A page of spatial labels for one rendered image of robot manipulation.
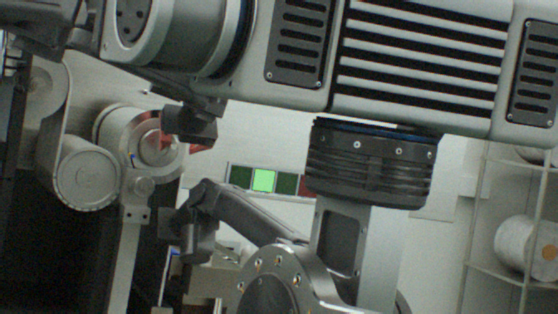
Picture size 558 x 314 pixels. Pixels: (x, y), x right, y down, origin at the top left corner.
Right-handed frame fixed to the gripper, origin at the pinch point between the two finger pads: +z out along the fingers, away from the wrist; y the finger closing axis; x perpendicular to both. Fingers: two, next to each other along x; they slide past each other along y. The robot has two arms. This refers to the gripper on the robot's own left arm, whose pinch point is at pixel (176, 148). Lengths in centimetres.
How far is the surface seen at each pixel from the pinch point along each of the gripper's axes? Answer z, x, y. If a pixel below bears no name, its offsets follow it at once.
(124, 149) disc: 4.7, 1.4, -8.8
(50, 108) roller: 2.0, 6.5, -23.1
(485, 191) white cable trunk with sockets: 214, 155, 247
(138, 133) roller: 2.1, 3.8, -6.7
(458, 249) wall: 238, 133, 241
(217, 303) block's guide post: 21.9, -21.2, 14.9
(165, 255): 18.9, -13.0, 3.3
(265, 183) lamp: 33, 17, 34
